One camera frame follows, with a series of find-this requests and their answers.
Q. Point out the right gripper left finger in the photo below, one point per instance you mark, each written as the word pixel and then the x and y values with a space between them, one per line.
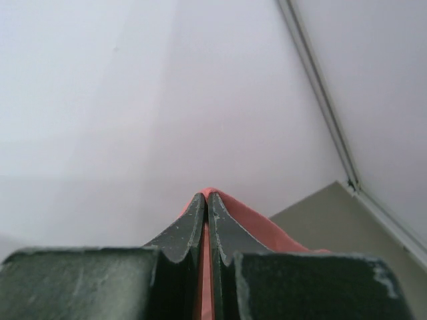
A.
pixel 158 280

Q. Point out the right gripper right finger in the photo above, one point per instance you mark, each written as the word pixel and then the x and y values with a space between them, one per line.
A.
pixel 250 281

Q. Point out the pink t shirt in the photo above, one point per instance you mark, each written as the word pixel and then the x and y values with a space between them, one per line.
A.
pixel 263 229

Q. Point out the right aluminium frame post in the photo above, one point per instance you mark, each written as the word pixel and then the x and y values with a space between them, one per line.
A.
pixel 405 237

